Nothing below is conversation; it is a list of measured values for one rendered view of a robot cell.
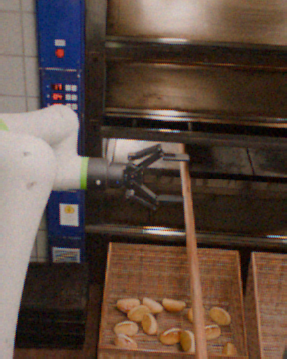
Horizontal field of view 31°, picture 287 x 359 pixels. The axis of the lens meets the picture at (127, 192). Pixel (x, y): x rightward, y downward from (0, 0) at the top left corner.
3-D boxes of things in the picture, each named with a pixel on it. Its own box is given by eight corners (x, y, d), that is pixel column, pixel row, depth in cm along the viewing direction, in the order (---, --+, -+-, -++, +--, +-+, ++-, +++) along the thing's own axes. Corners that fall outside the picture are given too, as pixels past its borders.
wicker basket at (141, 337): (106, 288, 238) (107, 240, 224) (230, 297, 237) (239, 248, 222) (95, 376, 197) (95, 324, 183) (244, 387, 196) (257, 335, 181)
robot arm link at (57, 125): (-31, 163, 117) (11, 169, 114) (-32, 111, 115) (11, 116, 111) (50, 142, 150) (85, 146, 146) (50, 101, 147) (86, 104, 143)
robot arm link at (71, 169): (41, 184, 152) (33, 194, 141) (41, 142, 149) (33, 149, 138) (89, 187, 152) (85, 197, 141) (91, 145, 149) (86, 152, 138)
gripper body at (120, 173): (110, 155, 146) (143, 157, 146) (109, 180, 150) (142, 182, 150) (108, 168, 139) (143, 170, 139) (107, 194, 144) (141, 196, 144)
